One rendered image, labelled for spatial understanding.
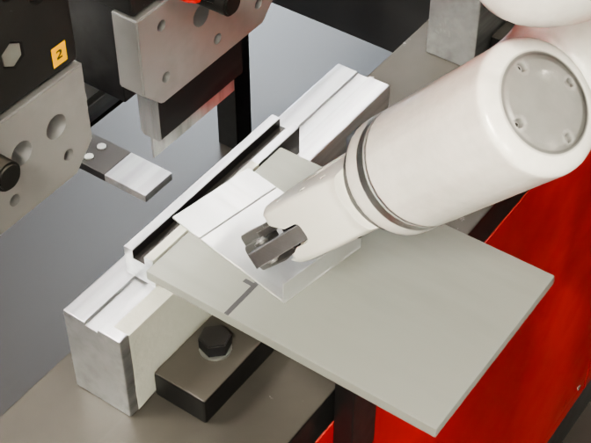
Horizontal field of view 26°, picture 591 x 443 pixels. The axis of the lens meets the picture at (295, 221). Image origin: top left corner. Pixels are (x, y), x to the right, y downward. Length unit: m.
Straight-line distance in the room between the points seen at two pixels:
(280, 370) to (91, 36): 0.37
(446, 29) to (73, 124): 0.66
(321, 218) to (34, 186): 0.19
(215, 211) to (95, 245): 1.41
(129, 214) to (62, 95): 1.72
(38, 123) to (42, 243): 1.69
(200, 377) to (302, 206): 0.24
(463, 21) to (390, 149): 0.60
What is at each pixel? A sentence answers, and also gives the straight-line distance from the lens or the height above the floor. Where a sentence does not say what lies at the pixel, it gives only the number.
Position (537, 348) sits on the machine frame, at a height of 0.46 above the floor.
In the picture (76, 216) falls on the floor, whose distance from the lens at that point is 2.51.
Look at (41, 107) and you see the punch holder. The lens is 0.78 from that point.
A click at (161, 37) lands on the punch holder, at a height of 1.23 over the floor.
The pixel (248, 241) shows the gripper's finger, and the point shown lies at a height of 1.03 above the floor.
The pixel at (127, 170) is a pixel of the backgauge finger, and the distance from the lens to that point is 1.08.
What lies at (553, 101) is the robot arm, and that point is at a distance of 0.74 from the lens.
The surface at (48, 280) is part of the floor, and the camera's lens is 2.40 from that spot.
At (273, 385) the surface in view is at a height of 0.88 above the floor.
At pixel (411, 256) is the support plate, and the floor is 1.00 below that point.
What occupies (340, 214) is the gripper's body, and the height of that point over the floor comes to 1.14.
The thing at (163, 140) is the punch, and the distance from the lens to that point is 0.98.
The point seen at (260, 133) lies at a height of 1.00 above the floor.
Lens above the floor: 1.73
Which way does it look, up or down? 44 degrees down
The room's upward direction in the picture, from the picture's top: straight up
